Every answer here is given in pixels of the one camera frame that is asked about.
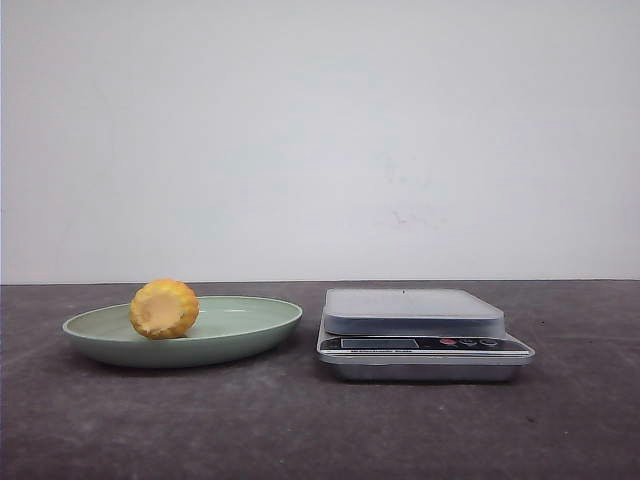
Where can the yellow corn cob piece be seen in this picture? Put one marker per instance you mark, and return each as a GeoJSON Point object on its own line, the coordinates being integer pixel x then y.
{"type": "Point", "coordinates": [164, 309]}

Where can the silver digital kitchen scale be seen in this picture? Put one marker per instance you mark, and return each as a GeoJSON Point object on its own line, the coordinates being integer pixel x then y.
{"type": "Point", "coordinates": [439, 335]}

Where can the green oval plate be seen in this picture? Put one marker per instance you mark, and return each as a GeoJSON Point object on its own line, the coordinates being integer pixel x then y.
{"type": "Point", "coordinates": [228, 328]}

